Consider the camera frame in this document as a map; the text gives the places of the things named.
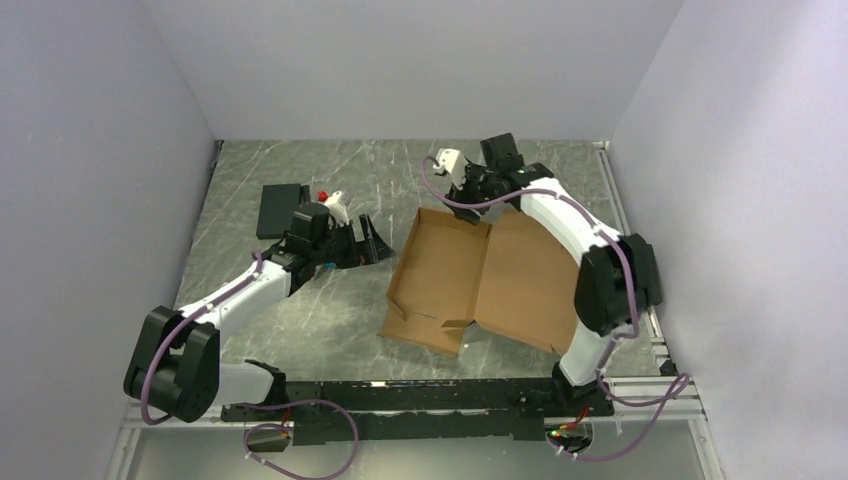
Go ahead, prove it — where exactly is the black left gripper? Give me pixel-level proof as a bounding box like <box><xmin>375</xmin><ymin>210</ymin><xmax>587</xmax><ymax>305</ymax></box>
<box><xmin>312</xmin><ymin>214</ymin><xmax>394</xmax><ymax>270</ymax></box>

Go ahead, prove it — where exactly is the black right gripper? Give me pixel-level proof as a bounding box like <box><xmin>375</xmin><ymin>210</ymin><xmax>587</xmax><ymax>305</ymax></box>
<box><xmin>443</xmin><ymin>159</ymin><xmax>500</xmax><ymax>226</ymax></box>

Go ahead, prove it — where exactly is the brown cardboard box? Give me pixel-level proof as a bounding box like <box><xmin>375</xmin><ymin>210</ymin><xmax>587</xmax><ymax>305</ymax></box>
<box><xmin>380</xmin><ymin>208</ymin><xmax>578</xmax><ymax>357</ymax></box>

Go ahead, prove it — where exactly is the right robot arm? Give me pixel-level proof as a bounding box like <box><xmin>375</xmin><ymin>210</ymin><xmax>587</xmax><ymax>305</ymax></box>
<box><xmin>433</xmin><ymin>133</ymin><xmax>663</xmax><ymax>415</ymax></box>

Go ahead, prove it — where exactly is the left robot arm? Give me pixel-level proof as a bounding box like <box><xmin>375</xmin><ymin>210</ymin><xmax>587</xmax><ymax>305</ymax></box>
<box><xmin>123</xmin><ymin>199</ymin><xmax>393</xmax><ymax>425</ymax></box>

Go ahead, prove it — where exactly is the flat black box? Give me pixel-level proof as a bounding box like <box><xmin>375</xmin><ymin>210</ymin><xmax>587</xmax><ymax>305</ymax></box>
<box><xmin>255</xmin><ymin>183</ymin><xmax>310</xmax><ymax>240</ymax></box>

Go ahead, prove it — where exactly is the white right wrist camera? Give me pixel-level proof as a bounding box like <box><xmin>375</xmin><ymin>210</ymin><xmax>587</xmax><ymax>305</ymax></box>
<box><xmin>433</xmin><ymin>148</ymin><xmax>469</xmax><ymax>189</ymax></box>

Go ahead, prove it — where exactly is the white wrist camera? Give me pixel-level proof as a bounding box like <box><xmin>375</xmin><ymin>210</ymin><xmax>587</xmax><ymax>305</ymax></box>
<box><xmin>433</xmin><ymin>148</ymin><xmax>469</xmax><ymax>189</ymax></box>
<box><xmin>317</xmin><ymin>190</ymin><xmax>351</xmax><ymax>229</ymax></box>

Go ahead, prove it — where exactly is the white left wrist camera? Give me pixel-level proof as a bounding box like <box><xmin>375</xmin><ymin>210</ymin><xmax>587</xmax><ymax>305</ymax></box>
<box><xmin>317</xmin><ymin>190</ymin><xmax>351</xmax><ymax>229</ymax></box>

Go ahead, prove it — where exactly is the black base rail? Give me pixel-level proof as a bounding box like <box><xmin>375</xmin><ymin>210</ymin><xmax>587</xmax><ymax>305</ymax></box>
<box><xmin>221</xmin><ymin>377</ymin><xmax>614</xmax><ymax>446</ymax></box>

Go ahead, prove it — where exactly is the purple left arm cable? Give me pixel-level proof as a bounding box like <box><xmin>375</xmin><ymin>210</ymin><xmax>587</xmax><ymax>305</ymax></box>
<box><xmin>139</xmin><ymin>250</ymin><xmax>362</xmax><ymax>480</ymax></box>

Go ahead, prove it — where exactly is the aluminium frame rail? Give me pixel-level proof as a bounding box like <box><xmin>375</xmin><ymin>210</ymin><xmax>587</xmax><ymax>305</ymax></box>
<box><xmin>605</xmin><ymin>374</ymin><xmax>706</xmax><ymax>421</ymax></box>

